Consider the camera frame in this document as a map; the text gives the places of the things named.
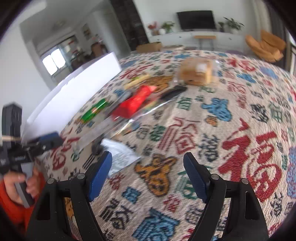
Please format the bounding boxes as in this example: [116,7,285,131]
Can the red snack packet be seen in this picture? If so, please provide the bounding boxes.
[111,85,157,121]

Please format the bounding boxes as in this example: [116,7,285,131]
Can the orange sleeve forearm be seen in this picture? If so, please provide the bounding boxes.
[1,168,45,234]

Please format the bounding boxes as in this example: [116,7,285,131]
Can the person's left hand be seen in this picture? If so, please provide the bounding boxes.
[3,167,41,206]

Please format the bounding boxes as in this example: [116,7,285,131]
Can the white cardboard box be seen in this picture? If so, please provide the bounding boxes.
[22,52,121,142]

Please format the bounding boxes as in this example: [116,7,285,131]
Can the green snack packet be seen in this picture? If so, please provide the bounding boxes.
[80,98,109,123]

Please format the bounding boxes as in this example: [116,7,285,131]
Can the white triangular snack packet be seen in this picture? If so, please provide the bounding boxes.
[101,138,141,177]

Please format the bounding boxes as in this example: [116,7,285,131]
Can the clear plastic snack bag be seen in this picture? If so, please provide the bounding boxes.
[73,97,173,152]

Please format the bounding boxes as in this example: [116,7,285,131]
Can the patterned woven tablecloth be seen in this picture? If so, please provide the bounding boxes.
[44,51,295,240]

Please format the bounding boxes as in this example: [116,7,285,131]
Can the pale yellow snack bar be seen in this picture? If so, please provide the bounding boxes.
[124,73,150,90]

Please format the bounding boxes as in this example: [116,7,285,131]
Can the black snack wrapper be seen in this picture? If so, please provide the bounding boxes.
[159,85,188,101]

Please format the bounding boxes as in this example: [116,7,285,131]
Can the dark tall display cabinet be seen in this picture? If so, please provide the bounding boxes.
[110,0,149,51]

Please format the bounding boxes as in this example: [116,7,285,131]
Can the brown cardboard box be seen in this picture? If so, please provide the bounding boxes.
[136,42,163,53]

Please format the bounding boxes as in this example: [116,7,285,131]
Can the packaged bread loaf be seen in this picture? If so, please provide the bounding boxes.
[174,57,219,86]

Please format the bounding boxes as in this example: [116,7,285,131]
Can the red flowers in vase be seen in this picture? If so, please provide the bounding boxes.
[147,21,158,36]

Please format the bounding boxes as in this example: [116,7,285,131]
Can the white round vase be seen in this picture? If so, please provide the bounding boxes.
[159,29,166,35]

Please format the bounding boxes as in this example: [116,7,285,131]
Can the green plant left of tv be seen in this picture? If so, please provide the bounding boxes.
[162,21,175,33]

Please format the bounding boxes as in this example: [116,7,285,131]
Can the orange butterfly chair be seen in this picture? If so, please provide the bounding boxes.
[245,30,287,63]

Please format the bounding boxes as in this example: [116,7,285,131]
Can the white tv cabinet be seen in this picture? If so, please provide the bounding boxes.
[148,31,246,52]

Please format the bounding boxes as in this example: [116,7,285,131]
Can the small wooden stool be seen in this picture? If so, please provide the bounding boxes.
[193,35,217,51]

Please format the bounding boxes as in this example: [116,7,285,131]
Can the large green potted plant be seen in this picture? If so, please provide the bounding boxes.
[224,17,244,34]

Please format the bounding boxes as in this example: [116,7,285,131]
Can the small potted plant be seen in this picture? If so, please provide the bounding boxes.
[218,22,225,33]

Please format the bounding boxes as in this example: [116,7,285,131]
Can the black flat screen television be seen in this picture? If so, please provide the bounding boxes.
[177,11,216,31]

